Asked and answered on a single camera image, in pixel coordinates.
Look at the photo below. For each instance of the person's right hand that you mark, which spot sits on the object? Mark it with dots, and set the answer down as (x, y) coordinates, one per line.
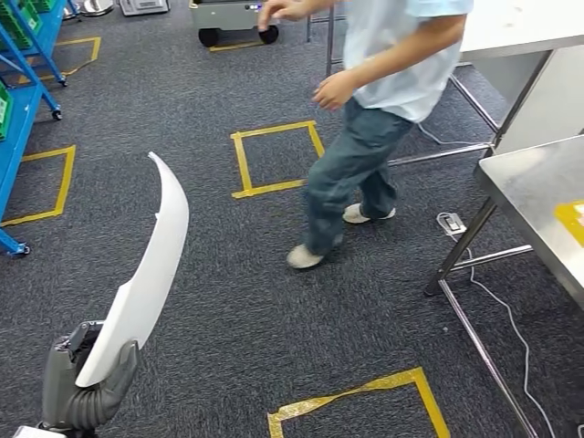
(276, 11)

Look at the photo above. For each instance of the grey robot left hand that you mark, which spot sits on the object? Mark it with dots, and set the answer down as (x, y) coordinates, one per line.
(59, 381)

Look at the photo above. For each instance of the person's left hand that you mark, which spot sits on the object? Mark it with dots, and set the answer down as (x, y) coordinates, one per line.
(335, 90)

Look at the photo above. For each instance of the white curved plastic part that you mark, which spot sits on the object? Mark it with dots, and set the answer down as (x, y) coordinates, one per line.
(150, 272)

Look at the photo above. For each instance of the person's left forearm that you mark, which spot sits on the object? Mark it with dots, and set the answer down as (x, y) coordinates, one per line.
(410, 51)

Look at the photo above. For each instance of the person's right forearm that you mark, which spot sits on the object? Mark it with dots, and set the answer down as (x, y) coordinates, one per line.
(310, 5)

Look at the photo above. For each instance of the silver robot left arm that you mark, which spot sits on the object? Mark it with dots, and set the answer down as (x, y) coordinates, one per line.
(36, 433)

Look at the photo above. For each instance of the blue metal shelf rack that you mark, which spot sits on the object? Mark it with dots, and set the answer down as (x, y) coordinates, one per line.
(50, 57)
(18, 139)

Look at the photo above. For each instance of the stainless steel workbench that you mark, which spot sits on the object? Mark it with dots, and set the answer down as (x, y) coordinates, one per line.
(529, 187)

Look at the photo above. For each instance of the grey wheeled cart robot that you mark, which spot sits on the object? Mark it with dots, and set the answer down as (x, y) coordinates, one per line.
(223, 15)

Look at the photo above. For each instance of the person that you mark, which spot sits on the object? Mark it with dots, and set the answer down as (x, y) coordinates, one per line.
(388, 72)

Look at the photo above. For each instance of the white flat device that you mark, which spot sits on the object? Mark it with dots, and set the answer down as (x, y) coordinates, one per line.
(143, 6)

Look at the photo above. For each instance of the yellow floor tape square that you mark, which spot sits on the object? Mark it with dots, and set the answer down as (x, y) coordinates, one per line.
(63, 181)

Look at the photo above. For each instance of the small white power strip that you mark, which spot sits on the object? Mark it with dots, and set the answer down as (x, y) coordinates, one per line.
(453, 224)

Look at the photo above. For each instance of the green plastic crate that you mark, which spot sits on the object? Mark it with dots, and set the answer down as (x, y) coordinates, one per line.
(5, 112)
(32, 15)
(9, 24)

